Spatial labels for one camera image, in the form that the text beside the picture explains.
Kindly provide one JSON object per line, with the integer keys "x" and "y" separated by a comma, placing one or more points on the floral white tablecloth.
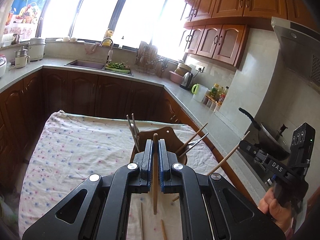
{"x": 72, "y": 147}

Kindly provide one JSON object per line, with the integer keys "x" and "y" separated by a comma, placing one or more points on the wall power outlet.
{"x": 200, "y": 68}

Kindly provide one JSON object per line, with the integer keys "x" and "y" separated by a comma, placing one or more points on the bamboo chopstick group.
{"x": 141, "y": 221}

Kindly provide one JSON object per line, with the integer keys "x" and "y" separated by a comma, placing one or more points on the green handled white jug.
{"x": 198, "y": 92}

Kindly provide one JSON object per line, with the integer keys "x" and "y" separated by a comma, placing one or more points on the small white blender pot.
{"x": 21, "y": 58}

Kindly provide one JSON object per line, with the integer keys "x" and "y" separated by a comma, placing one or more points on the wooden utensil holder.
{"x": 172, "y": 142}

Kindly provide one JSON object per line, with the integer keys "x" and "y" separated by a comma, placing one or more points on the white red rice cooker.
{"x": 3, "y": 65}

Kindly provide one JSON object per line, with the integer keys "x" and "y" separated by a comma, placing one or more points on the person's right hand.
{"x": 281, "y": 214}

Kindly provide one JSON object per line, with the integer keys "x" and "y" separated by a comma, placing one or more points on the steel range hood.
{"x": 299, "y": 46}

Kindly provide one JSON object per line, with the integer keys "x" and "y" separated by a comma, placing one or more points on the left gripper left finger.
{"x": 98, "y": 208}

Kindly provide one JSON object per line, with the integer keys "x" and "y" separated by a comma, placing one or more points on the dark handled fork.
{"x": 191, "y": 144}

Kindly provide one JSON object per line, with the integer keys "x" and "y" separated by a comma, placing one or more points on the oil bottles group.
{"x": 218, "y": 93}

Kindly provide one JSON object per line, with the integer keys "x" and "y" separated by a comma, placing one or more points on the steel electric kettle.
{"x": 186, "y": 82}

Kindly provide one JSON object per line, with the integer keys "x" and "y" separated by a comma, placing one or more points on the long steel chopstick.
{"x": 131, "y": 129}

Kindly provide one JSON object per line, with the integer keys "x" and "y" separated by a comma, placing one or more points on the pink basin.
{"x": 176, "y": 78}

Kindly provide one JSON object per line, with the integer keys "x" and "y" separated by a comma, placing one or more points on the green vegetables basket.
{"x": 121, "y": 68}

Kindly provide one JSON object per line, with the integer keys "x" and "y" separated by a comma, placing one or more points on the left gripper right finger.
{"x": 210, "y": 206}

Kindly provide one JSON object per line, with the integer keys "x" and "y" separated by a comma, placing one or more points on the tropical fruit window poster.
{"x": 20, "y": 17}

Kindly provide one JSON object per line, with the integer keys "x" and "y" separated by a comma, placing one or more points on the white electric cooker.
{"x": 36, "y": 48}

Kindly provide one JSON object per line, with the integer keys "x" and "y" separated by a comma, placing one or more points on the black wok with handle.
{"x": 270, "y": 141}

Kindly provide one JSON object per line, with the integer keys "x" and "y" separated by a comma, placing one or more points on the dish drying rack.
{"x": 147, "y": 60}

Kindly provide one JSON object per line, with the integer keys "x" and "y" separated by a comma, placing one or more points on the upper wooden cabinets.
{"x": 218, "y": 29}

